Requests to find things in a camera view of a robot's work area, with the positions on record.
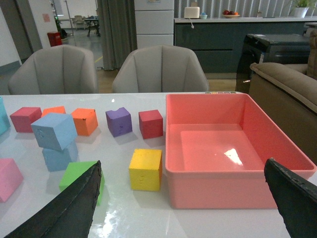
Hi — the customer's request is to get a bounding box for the purple foam block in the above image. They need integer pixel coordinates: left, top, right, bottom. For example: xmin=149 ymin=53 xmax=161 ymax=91
xmin=106 ymin=107 xmax=132 ymax=137

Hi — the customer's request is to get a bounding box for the cyan foam block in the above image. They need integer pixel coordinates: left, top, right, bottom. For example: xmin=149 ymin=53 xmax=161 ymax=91
xmin=0 ymin=97 xmax=10 ymax=135

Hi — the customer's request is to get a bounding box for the green foam block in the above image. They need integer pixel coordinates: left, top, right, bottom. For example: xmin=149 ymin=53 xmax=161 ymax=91
xmin=52 ymin=161 xmax=105 ymax=207

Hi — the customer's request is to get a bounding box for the yellow foam block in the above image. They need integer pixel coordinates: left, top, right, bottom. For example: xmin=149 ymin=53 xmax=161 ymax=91
xmin=129 ymin=149 xmax=162 ymax=191

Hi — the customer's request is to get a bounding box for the red bin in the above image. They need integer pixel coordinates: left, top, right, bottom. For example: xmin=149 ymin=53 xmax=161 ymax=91
xmin=47 ymin=32 xmax=62 ymax=47

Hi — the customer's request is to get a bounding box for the beige sofa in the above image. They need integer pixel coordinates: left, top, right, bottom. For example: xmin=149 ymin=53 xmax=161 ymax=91
xmin=249 ymin=30 xmax=317 ymax=163

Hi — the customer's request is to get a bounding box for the grey chair right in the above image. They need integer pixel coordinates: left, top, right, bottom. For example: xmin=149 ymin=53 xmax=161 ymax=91
xmin=112 ymin=45 xmax=209 ymax=93

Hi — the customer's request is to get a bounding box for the white toaster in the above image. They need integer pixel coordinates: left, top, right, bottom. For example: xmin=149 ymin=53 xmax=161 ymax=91
xmin=184 ymin=6 xmax=200 ymax=19

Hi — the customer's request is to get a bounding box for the grey curtain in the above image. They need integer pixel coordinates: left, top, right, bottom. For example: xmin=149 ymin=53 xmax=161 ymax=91
xmin=98 ymin=0 xmax=137 ymax=70

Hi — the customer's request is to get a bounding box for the grey chair left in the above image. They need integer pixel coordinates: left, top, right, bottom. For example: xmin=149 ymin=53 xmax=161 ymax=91
xmin=8 ymin=45 xmax=99 ymax=95

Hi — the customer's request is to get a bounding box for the light blue foam block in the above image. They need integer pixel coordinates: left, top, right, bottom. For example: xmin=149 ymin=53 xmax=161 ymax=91
xmin=31 ymin=113 xmax=77 ymax=151
xmin=42 ymin=141 xmax=78 ymax=172

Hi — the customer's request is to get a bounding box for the red foam block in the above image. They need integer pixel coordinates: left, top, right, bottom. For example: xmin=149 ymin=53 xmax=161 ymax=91
xmin=139 ymin=110 xmax=163 ymax=139

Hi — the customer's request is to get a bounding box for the black appliance box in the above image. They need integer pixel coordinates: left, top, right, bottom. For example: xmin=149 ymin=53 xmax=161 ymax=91
xmin=235 ymin=34 xmax=310 ymax=93

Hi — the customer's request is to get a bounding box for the magenta foam block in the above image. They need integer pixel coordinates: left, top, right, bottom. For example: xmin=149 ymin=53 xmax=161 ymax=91
xmin=10 ymin=107 xmax=42 ymax=133

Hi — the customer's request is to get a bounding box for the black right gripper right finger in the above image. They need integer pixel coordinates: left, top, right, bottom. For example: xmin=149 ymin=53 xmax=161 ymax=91
xmin=264 ymin=158 xmax=317 ymax=238

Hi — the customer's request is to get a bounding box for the dark grey counter cabinet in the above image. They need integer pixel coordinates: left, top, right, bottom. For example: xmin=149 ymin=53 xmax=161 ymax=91
xmin=174 ymin=16 xmax=317 ymax=73

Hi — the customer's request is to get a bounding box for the orange foam block right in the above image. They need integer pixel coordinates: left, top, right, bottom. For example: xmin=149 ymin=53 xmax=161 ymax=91
xmin=71 ymin=108 xmax=98 ymax=136

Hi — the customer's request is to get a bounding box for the potted plant white pot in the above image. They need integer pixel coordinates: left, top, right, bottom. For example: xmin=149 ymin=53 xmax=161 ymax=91
xmin=289 ymin=0 xmax=317 ymax=18

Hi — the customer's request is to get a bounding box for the orange foam block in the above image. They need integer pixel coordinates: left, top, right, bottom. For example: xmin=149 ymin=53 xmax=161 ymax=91
xmin=71 ymin=108 xmax=98 ymax=136
xmin=42 ymin=106 xmax=66 ymax=117

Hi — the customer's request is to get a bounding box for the small teal bowl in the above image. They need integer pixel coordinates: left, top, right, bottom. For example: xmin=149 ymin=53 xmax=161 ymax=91
xmin=200 ymin=12 xmax=208 ymax=19

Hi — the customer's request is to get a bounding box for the white drawer cabinet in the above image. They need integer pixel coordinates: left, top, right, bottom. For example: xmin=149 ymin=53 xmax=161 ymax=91
xmin=134 ymin=0 xmax=174 ymax=49

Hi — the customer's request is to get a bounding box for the fruit plate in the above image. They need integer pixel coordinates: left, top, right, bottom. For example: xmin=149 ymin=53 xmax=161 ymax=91
xmin=222 ymin=10 xmax=240 ymax=18

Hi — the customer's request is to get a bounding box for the grey chair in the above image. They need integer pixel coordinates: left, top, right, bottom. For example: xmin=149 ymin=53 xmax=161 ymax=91
xmin=8 ymin=45 xmax=99 ymax=95
xmin=112 ymin=45 xmax=209 ymax=93

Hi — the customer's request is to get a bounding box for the orange foam block left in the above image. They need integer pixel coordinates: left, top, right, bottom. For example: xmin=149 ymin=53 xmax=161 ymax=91
xmin=42 ymin=106 xmax=66 ymax=117

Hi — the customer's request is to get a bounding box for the pink foam block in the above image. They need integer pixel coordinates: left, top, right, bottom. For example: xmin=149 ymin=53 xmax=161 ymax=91
xmin=0 ymin=158 xmax=23 ymax=203

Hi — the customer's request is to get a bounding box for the pink plastic bin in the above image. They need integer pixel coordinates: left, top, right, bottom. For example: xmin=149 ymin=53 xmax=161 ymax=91
xmin=165 ymin=93 xmax=317 ymax=209

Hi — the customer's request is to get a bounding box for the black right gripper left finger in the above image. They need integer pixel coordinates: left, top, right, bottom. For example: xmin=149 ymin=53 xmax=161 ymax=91
xmin=6 ymin=161 xmax=102 ymax=238

